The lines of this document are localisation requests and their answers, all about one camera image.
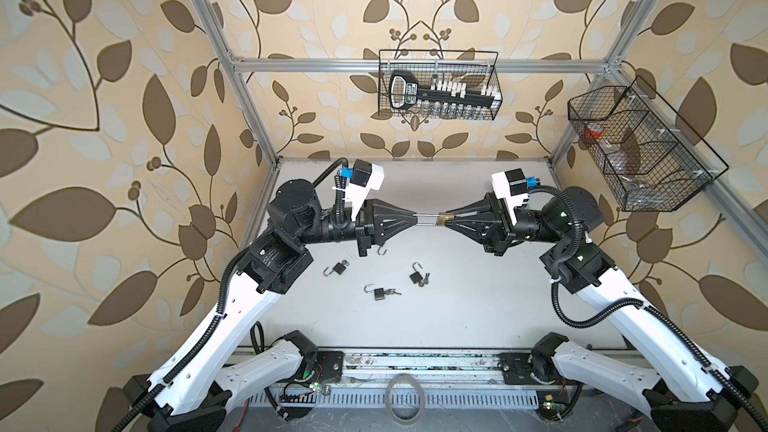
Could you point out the brass padlock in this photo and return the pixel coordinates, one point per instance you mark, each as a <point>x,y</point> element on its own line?
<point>432,220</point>

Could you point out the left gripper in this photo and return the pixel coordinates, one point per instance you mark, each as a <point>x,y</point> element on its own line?
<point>387,219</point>

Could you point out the red cap in basket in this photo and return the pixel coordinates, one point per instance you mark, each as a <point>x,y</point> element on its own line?
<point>593,131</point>

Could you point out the black padlock with keys middle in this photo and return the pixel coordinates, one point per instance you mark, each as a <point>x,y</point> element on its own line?
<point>419,277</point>

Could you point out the wire basket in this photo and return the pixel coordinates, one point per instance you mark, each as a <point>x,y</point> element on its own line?
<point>652,157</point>
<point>475,68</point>

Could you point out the black padlock with keys bottom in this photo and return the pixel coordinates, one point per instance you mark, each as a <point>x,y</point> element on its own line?
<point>380,293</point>

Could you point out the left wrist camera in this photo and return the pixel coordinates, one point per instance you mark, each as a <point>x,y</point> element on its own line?
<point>362,178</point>

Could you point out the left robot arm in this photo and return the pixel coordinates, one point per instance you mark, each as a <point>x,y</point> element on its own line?
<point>194,390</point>

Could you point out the back wire basket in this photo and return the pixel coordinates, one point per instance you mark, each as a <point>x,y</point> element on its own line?
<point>475,68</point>

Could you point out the black padlock left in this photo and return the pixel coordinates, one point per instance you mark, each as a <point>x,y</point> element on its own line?
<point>339,268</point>

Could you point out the right wire basket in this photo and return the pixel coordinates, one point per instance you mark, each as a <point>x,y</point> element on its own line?
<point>652,157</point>

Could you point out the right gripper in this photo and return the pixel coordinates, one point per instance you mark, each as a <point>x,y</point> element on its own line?
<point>493,225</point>

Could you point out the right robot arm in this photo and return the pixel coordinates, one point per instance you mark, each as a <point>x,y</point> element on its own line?
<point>683,387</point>

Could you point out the black tool rack in basket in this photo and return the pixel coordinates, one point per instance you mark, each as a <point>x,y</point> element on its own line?
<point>405,92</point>

